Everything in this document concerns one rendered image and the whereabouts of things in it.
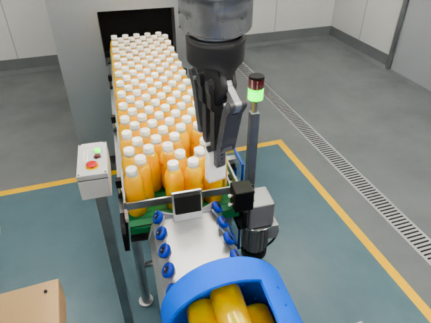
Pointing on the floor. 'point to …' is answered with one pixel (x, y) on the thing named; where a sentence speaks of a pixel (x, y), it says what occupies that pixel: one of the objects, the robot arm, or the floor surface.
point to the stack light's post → (252, 145)
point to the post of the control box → (114, 257)
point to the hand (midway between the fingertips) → (215, 161)
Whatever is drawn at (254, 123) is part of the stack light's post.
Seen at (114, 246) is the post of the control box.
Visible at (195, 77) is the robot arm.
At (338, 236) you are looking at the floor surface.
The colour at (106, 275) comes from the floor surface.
